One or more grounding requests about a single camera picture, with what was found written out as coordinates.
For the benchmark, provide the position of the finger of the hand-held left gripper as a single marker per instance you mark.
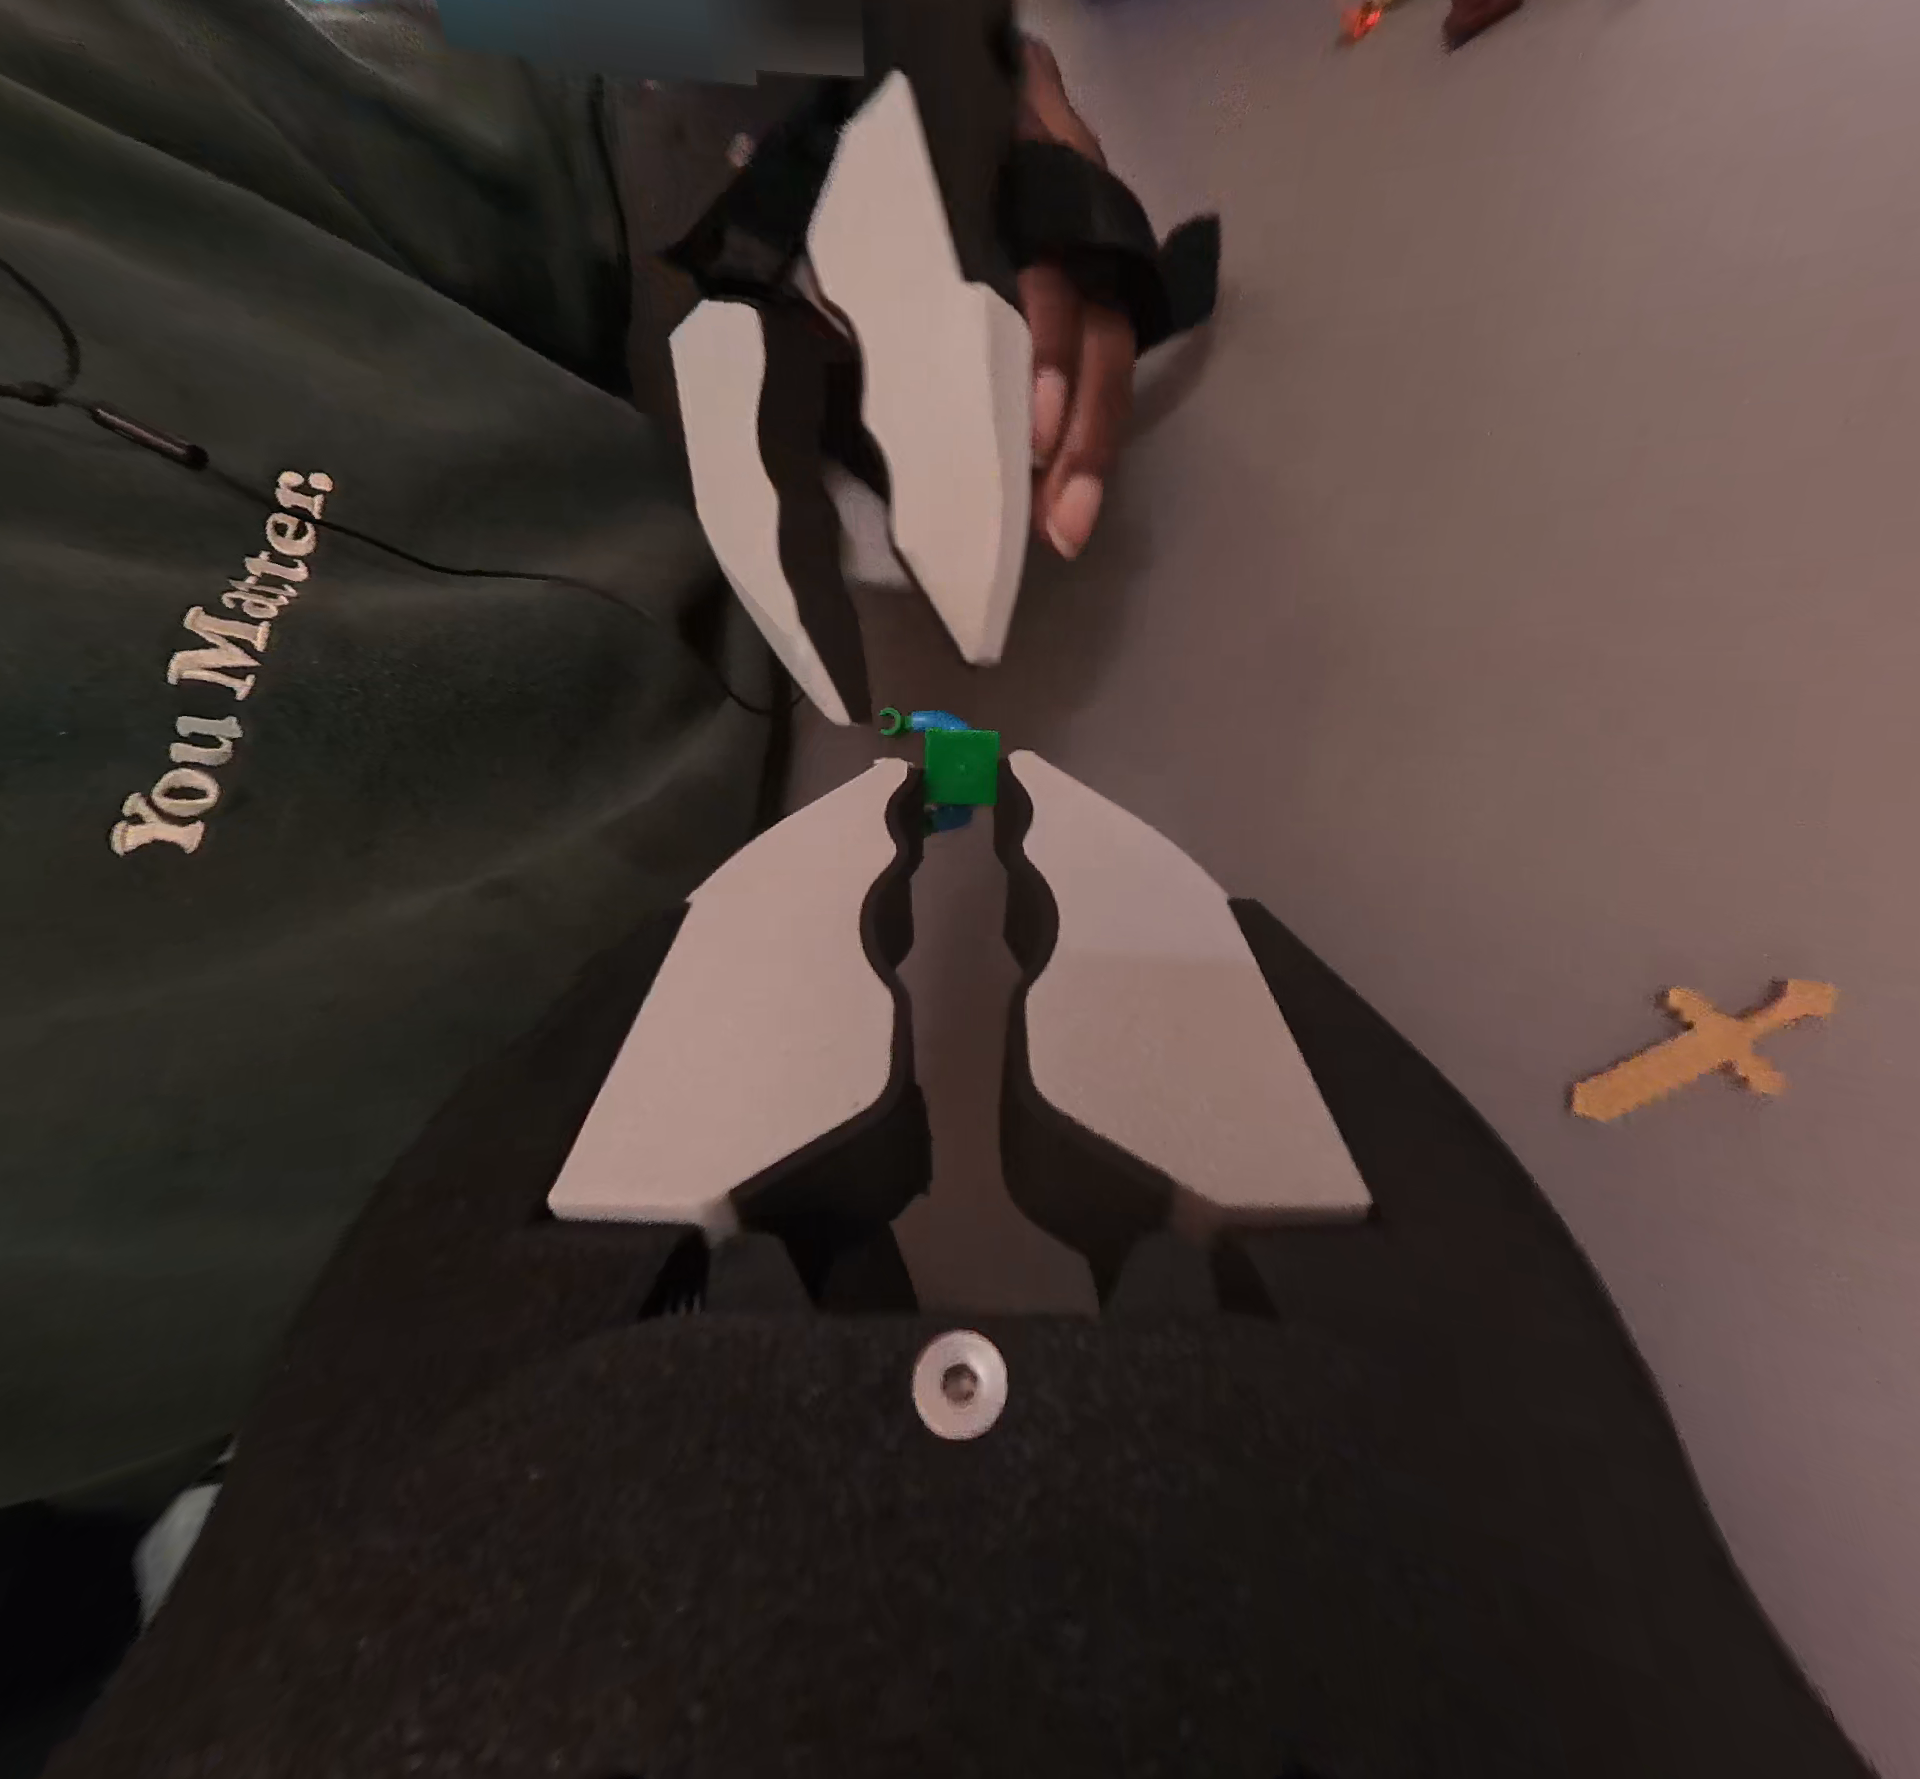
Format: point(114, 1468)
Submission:
point(944, 429)
point(719, 459)

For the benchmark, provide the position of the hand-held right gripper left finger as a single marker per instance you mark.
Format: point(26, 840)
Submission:
point(736, 1043)

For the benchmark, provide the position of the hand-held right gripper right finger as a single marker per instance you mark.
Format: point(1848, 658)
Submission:
point(1184, 1043)

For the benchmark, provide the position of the blue toy figure torso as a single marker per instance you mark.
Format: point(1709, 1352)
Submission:
point(937, 717)

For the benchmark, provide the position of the green cube brick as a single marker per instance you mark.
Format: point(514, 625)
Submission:
point(959, 766)

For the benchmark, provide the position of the gold toy sword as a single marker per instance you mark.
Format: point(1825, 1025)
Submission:
point(1694, 1051)

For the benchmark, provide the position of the grey desk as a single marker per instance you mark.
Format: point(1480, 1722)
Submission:
point(1501, 534)

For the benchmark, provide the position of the person's left hand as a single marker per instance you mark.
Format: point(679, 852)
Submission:
point(1080, 429)

